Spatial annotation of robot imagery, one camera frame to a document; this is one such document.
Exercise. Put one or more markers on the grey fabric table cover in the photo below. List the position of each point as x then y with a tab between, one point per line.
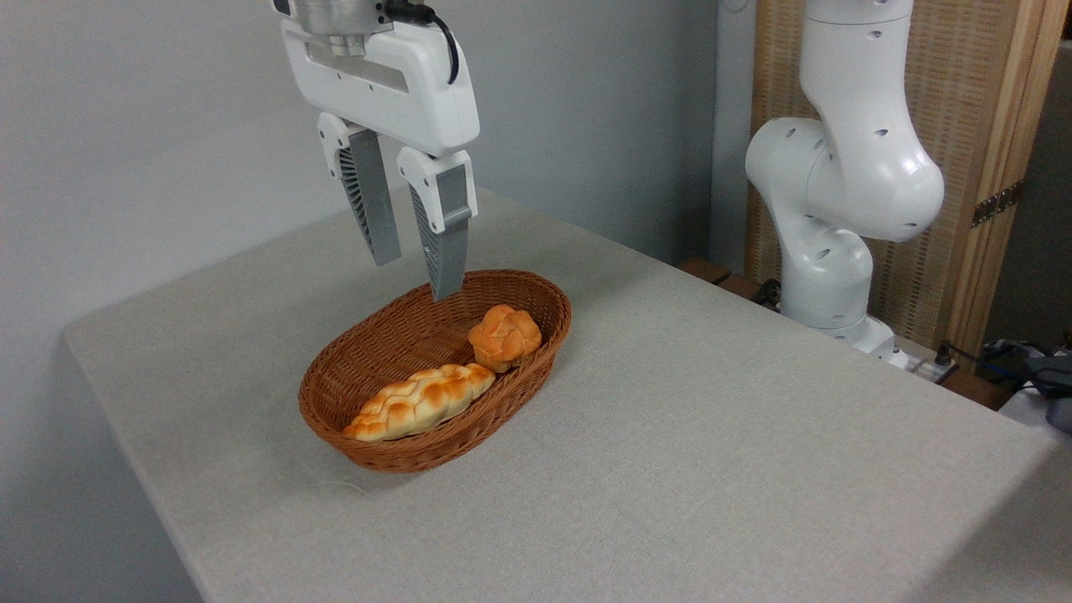
754	419

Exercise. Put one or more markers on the black clamp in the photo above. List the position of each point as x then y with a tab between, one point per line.
766	293

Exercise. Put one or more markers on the round orange bread roll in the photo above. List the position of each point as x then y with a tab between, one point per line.
504	335

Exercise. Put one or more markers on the brown oval wicker basket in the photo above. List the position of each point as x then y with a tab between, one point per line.
402	352

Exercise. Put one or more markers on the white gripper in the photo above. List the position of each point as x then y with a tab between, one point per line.
410	96

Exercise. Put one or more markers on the long braided bread loaf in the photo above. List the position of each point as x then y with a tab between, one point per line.
419	402

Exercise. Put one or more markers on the wooden woven screen panel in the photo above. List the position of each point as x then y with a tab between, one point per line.
963	100

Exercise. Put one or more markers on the dark metal hinge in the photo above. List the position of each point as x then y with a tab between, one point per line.
997	203

